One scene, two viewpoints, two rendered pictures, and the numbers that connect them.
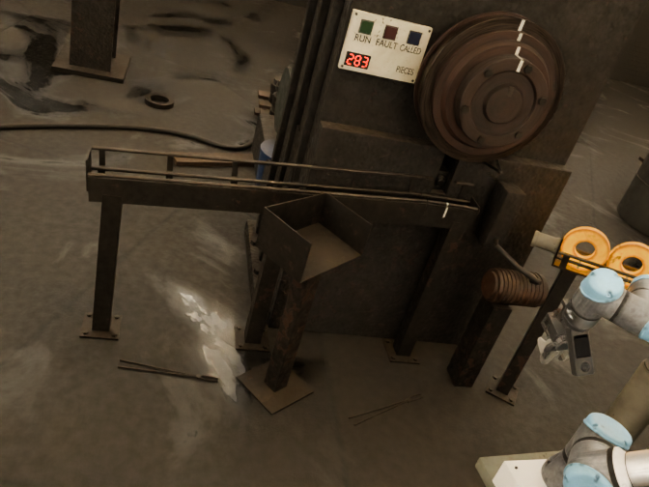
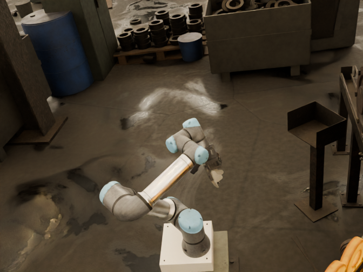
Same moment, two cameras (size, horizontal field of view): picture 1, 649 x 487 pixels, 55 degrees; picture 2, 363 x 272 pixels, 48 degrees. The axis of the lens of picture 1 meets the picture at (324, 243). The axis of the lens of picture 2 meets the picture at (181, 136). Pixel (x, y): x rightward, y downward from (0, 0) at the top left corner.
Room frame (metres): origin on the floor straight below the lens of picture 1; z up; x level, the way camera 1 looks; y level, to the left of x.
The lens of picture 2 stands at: (2.08, -1.96, 2.06)
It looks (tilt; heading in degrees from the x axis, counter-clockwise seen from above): 34 degrees down; 125
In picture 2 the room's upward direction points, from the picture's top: 12 degrees counter-clockwise
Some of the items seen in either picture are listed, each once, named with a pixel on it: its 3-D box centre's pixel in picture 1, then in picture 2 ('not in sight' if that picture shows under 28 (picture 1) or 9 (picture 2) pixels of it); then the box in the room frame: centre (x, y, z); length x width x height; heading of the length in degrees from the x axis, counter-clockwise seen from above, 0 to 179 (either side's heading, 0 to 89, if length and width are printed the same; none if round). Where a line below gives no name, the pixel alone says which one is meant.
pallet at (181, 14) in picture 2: not in sight; (162, 32); (-0.88, 2.27, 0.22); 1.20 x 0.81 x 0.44; 23
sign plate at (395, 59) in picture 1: (384, 47); not in sight; (2.01, 0.00, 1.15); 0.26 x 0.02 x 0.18; 108
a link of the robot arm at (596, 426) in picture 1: (599, 444); (190, 224); (1.22, -0.82, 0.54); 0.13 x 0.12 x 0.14; 158
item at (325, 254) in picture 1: (292, 309); (314, 163); (1.62, 0.04, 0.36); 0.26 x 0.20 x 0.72; 143
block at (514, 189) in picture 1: (498, 214); not in sight; (2.10, -0.58, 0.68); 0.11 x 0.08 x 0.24; 18
